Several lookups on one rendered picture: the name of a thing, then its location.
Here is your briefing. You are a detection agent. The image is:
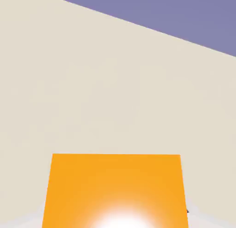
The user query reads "small orange cube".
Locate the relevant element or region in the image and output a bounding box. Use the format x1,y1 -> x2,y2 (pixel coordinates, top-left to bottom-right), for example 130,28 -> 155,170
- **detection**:
41,153 -> 189,228

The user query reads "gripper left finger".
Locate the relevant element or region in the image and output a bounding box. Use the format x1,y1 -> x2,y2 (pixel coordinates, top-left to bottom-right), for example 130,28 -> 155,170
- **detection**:
0,202 -> 46,228

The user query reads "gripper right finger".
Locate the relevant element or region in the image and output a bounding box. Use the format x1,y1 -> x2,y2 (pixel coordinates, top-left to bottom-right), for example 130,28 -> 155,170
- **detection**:
185,203 -> 236,228

